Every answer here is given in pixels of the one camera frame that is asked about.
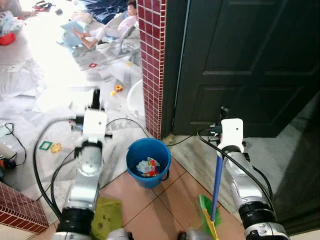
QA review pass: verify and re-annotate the blue handled green broom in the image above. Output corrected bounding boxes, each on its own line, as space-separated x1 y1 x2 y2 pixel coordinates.
198 154 224 240

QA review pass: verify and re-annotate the green dustpan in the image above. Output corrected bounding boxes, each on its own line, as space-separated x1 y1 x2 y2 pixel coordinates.
91 197 124 240

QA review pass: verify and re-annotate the white round basin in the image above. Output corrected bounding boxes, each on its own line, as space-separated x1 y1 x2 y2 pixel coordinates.
126 79 146 119

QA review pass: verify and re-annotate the dark panelled door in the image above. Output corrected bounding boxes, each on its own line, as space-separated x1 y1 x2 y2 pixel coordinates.
172 0 320 139

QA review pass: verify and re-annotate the red tiled pillar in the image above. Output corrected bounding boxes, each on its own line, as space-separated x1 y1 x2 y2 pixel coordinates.
136 0 166 140

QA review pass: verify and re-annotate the grey child chair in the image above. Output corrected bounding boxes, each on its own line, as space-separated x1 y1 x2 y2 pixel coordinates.
116 24 142 57

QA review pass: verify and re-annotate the light blue picture book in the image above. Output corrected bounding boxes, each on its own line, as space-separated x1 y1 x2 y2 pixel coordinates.
59 20 92 49

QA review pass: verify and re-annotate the sitting child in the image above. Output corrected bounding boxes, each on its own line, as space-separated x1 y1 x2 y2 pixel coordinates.
72 0 139 51

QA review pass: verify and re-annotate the crumpled wrapper trash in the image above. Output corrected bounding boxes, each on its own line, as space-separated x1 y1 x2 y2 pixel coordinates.
136 157 162 179

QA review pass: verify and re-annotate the dark blue sofa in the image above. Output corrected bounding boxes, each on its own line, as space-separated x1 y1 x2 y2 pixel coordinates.
79 0 138 25

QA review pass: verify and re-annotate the blue plastic bucket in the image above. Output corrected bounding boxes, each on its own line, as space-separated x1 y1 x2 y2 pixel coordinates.
125 137 172 189

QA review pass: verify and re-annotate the red plastic container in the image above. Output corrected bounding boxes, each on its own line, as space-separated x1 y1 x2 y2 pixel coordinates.
0 32 17 47

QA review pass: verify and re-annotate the grey right robot leg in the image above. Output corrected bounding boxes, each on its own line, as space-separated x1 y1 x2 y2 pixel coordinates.
177 229 202 240

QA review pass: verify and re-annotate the grey robot leg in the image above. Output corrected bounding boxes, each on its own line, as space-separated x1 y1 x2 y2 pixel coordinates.
177 229 202 240
107 227 134 240

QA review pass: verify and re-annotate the grey left robot leg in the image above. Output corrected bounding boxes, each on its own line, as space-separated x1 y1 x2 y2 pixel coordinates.
107 227 134 240

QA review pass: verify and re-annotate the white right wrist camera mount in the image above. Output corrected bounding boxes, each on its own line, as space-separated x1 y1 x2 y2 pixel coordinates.
220 118 245 152

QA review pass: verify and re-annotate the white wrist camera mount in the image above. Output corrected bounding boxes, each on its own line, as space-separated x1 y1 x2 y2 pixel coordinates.
220 118 245 152
82 109 108 144

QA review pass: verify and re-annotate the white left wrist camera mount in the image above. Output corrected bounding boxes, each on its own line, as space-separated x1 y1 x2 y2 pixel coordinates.
82 109 108 144

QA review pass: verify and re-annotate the thin black floor cable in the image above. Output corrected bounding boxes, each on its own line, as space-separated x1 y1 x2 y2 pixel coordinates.
104 117 201 147

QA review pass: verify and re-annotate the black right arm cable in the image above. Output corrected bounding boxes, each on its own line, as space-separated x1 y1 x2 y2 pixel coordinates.
196 127 275 211

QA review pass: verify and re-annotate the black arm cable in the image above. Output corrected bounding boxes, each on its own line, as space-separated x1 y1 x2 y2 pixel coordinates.
32 118 82 222
196 127 275 211

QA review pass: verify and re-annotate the green square frame tile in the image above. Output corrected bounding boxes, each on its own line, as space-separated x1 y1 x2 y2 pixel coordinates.
38 140 53 152

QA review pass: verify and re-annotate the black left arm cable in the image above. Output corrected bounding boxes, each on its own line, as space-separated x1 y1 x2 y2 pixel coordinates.
32 118 82 222

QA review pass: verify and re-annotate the low red tiled wall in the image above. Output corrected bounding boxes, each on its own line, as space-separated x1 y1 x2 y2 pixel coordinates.
0 181 50 235

